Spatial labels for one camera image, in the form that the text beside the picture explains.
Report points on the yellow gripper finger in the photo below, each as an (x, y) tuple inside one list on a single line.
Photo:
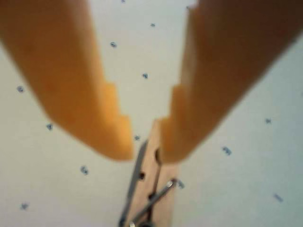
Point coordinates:
[(71, 94), (213, 82)]

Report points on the wooden clothespin with metal spring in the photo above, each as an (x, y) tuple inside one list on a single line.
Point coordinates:
[(165, 198)]

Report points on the white dotted work board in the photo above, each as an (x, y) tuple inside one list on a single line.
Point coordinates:
[(236, 177)]

